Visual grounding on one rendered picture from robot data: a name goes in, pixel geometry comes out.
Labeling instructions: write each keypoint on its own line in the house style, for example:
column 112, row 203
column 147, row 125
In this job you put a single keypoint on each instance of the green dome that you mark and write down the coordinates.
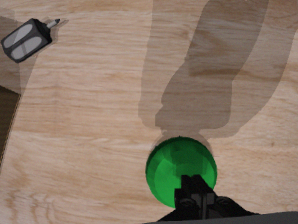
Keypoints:
column 175, row 157

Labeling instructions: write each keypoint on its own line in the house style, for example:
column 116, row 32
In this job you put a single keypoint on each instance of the brown cardboard box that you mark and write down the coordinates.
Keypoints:
column 8, row 104

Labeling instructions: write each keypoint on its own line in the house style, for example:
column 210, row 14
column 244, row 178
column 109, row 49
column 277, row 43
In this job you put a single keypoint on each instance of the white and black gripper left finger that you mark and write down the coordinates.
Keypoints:
column 186, row 199

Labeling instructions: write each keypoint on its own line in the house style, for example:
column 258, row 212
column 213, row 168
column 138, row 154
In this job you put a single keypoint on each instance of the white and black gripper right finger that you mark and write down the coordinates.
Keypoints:
column 213, row 207

